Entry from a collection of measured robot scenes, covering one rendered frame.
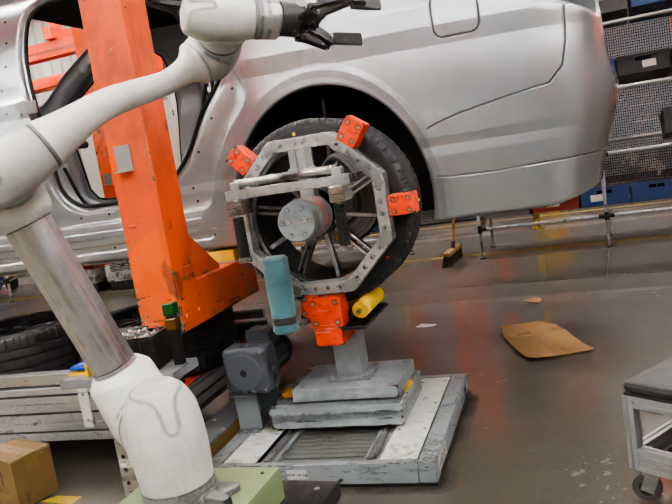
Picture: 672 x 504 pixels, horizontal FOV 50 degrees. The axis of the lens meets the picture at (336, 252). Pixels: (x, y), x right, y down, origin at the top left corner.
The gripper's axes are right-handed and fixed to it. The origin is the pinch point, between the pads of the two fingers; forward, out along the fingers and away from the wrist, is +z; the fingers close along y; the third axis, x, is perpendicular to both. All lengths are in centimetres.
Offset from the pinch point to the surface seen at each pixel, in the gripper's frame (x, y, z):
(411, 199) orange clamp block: -17, -70, 35
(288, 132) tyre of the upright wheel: 17, -88, 3
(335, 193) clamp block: -17, -61, 7
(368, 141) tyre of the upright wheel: 7, -76, 26
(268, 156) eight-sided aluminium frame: 8, -88, -6
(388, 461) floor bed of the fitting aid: -96, -89, 20
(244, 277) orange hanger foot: -16, -155, -7
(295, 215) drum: -17, -78, -2
